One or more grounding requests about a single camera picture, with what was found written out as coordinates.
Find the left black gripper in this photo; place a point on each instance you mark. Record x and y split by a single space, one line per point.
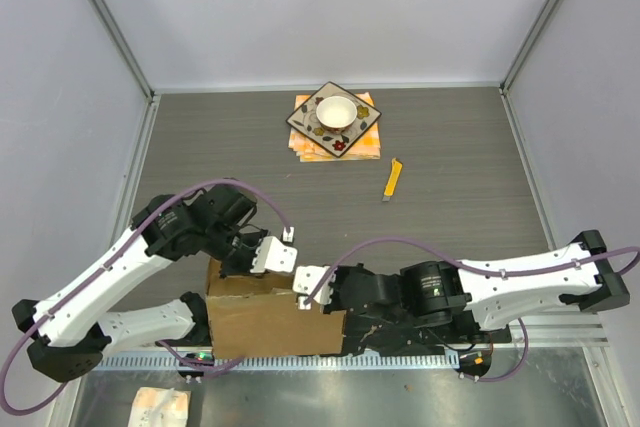
245 268

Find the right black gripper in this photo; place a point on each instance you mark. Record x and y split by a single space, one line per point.
335 306

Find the brown cardboard express box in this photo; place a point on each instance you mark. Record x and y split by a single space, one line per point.
259 317

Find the yellow utility knife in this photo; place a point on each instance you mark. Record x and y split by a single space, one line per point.
395 172

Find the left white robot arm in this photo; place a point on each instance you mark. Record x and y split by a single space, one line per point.
73 330

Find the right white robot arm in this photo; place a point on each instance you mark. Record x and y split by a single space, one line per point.
468 299

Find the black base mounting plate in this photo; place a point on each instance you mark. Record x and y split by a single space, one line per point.
387 339

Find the square floral ceramic plate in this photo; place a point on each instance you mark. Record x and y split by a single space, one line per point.
367 113

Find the orange checkered folded cloth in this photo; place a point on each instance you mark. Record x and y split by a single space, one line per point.
316 144

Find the white ceramic bowl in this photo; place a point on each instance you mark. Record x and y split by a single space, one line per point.
336 113

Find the white orange paper packet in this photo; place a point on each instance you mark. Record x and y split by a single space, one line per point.
156 407

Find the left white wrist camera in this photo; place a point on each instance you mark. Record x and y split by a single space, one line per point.
275 254

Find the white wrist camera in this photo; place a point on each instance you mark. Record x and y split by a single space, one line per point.
275 254
306 279

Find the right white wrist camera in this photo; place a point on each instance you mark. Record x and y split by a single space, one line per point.
306 279

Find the white slotted cable duct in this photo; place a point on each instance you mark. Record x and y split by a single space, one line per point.
162 360

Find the aluminium frame rail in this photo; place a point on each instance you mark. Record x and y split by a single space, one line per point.
572 329

